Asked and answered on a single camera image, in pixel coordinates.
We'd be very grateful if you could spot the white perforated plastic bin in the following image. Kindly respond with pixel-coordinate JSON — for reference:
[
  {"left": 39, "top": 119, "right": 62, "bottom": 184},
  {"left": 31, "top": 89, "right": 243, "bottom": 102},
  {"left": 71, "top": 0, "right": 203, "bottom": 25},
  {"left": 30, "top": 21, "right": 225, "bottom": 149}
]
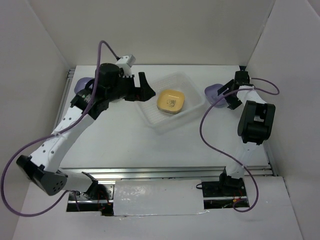
[{"left": 136, "top": 72, "right": 206, "bottom": 134}]

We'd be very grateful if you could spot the yellow panda plate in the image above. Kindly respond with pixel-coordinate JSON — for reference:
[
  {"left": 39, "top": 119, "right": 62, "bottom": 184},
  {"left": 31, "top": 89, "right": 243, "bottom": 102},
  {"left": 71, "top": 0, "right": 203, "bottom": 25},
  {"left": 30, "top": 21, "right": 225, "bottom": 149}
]
[{"left": 156, "top": 89, "right": 185, "bottom": 115}]

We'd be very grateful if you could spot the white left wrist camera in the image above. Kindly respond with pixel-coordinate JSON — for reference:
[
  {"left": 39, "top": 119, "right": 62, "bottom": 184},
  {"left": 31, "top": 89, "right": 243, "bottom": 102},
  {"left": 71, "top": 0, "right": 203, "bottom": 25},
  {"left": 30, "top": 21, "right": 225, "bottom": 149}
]
[{"left": 116, "top": 54, "right": 136, "bottom": 68}]

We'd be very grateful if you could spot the white front cover panel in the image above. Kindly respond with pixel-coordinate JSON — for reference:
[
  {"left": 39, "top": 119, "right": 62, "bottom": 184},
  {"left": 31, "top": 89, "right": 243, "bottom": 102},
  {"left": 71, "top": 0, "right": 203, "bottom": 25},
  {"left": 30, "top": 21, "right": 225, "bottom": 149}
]
[{"left": 113, "top": 179, "right": 204, "bottom": 217}]

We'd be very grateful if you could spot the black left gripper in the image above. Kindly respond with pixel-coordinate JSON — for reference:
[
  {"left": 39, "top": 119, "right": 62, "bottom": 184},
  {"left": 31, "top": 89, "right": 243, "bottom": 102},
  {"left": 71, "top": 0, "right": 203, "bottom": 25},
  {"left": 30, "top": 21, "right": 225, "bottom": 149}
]
[{"left": 107, "top": 72, "right": 155, "bottom": 102}]

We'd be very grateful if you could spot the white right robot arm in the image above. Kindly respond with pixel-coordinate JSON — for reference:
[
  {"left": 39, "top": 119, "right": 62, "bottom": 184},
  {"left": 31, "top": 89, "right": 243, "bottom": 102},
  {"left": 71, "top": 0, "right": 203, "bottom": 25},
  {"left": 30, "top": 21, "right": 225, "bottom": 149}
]
[{"left": 119, "top": 70, "right": 276, "bottom": 196}]

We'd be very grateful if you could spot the purple panda plate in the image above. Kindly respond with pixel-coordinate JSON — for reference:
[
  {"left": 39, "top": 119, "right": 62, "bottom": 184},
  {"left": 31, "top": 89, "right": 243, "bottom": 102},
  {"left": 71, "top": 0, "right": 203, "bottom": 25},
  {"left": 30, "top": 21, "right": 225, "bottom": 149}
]
[
  {"left": 74, "top": 77, "right": 95, "bottom": 94},
  {"left": 204, "top": 83, "right": 228, "bottom": 108}
]

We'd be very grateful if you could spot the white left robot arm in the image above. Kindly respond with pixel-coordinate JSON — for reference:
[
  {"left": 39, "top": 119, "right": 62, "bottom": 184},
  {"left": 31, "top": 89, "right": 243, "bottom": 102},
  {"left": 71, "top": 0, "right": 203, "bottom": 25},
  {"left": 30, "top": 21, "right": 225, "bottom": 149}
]
[{"left": 16, "top": 63, "right": 156, "bottom": 200}]

